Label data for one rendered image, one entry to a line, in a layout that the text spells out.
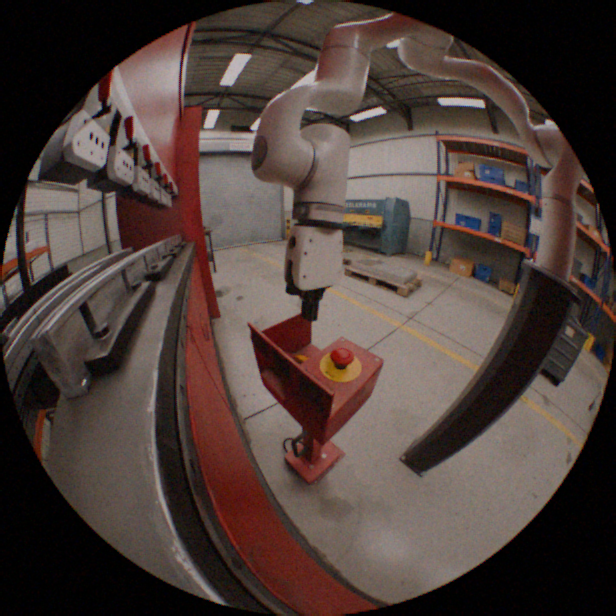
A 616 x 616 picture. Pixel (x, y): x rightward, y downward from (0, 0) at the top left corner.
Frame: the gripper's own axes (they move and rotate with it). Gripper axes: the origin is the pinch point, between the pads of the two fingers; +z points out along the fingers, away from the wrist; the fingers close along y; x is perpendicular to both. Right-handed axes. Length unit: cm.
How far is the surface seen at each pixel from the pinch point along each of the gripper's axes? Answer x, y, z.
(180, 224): 168, -13, -21
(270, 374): 2.3, -7.8, 14.7
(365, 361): -12.4, 3.2, 6.1
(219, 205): 675, 149, -97
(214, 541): -21.2, -28.5, 5.7
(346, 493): -29, 6, 84
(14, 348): 7, -64, -5
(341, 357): -10.4, -2.0, 3.6
